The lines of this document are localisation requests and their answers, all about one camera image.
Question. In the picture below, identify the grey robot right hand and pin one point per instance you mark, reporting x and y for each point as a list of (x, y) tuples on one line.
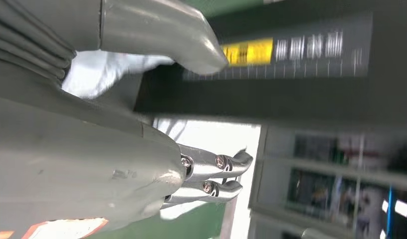
[(75, 158)]

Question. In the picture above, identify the black inbound scanner machine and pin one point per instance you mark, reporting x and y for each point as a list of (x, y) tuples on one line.
[(289, 99)]

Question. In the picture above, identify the grey ruler label yellow sticker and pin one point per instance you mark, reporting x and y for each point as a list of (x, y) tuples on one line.
[(305, 49)]

